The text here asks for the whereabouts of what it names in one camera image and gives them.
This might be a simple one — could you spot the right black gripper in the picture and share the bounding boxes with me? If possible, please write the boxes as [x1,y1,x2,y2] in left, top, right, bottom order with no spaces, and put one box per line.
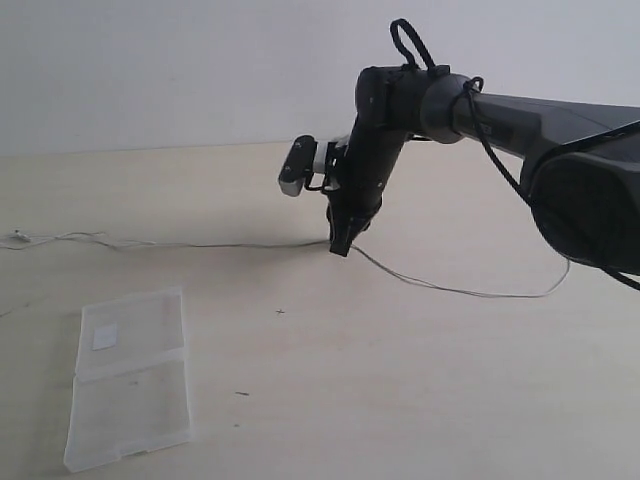
[329,67,431,257]

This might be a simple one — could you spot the white wired earphones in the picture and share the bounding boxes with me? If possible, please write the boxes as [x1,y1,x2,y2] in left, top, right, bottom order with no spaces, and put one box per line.
[0,229,572,300]

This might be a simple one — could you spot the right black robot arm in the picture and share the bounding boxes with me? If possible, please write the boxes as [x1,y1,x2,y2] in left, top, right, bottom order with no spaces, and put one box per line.
[327,66,639,275]

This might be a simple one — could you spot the white sticker label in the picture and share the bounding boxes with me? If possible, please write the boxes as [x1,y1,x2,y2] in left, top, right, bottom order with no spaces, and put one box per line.
[92,323,118,351]

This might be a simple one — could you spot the clear plastic storage case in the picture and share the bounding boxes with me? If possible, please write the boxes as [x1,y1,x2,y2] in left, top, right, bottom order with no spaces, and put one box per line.
[63,287,192,473]

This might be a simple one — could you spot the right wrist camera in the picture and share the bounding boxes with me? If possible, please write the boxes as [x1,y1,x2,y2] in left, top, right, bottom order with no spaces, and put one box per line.
[278,135,349,197]

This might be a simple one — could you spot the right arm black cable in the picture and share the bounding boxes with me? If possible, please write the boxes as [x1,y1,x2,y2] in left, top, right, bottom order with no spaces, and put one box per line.
[389,18,640,291]

